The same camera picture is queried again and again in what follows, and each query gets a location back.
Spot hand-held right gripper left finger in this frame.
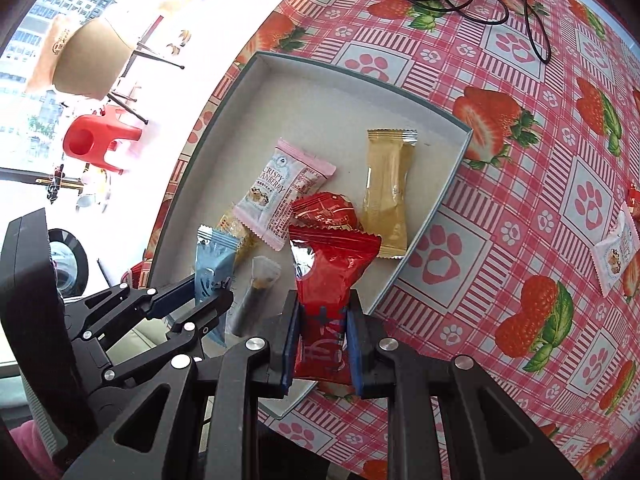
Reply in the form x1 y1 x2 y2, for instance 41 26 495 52
62 290 304 480

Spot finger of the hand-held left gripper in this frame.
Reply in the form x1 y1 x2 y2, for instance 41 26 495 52
66 273 202 342
99 289 236 386

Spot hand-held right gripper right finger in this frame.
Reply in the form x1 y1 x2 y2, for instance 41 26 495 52
345 289 584 480

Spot dark roll snack clear wrapper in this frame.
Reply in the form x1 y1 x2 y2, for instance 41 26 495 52
225 256 282 339

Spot light blue snack packet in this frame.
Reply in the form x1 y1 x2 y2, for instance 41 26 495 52
194 225 240 346

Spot red white-print snack packet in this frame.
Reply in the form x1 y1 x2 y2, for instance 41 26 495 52
288 225 382 386

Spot beige snack bar clear wrapper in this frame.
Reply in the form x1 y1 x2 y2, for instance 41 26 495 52
216 212 261 267

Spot red gold-print snack packet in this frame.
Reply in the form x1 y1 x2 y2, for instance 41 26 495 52
291 192 364 234

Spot pink white biscuit packet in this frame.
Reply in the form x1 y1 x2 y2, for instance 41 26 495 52
590 209 640 297
234 137 337 252

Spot gold snack packet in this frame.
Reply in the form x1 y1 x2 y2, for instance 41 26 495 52
361 129 419 260

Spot grey box tray white inside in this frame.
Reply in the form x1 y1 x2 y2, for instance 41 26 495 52
147 51 474 421

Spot person's left forearm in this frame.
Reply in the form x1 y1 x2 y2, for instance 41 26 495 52
9 422 53 478

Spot strawberry printed tablecloth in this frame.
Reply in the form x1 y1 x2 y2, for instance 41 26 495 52
145 0 640 480

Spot red plastic stool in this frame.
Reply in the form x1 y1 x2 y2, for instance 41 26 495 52
63 106 144 175

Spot brown chair black legs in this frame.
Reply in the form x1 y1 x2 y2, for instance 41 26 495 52
25 15 186 126

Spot black adapter cable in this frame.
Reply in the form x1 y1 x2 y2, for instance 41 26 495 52
382 0 552 66

